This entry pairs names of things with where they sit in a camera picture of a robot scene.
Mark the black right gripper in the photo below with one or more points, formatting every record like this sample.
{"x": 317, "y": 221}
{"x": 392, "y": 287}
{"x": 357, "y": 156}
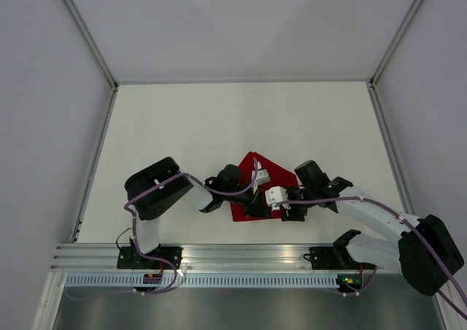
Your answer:
{"x": 290, "y": 215}

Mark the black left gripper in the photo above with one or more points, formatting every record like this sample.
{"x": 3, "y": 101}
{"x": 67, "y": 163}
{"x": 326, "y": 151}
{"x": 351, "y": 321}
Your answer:
{"x": 253, "y": 209}

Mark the red cloth napkin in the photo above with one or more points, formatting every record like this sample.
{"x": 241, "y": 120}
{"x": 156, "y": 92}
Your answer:
{"x": 278, "y": 176}

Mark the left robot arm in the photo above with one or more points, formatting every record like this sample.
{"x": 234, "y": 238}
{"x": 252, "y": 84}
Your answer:
{"x": 154, "y": 190}

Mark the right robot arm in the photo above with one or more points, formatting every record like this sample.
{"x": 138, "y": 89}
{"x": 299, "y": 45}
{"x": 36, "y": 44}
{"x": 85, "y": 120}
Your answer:
{"x": 420, "y": 249}

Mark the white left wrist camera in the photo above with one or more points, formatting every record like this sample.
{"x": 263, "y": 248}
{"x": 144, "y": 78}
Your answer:
{"x": 261, "y": 176}

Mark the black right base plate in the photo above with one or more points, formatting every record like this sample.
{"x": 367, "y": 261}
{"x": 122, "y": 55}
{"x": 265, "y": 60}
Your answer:
{"x": 327, "y": 258}

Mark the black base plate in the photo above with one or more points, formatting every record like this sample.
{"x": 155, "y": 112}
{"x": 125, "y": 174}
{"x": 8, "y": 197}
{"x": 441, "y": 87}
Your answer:
{"x": 129, "y": 258}
{"x": 327, "y": 258}

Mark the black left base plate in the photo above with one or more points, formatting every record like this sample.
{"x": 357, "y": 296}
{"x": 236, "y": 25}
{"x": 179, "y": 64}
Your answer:
{"x": 129, "y": 258}

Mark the white slotted cable duct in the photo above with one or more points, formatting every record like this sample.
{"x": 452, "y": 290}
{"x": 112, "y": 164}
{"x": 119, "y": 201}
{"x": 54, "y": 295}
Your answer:
{"x": 203, "y": 280}

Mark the aluminium front rail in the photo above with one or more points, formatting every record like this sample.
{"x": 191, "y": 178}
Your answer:
{"x": 197, "y": 258}

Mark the left aluminium frame post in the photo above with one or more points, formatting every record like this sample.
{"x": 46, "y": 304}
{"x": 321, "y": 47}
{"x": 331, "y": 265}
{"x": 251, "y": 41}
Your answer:
{"x": 90, "y": 42}

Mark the aluminium frame post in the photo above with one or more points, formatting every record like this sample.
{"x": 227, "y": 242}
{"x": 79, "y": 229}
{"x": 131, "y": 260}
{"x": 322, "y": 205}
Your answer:
{"x": 396, "y": 40}
{"x": 90, "y": 42}

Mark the right aluminium frame post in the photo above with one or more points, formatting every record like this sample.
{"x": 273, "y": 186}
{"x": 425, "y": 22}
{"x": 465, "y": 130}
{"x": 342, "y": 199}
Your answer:
{"x": 396, "y": 40}

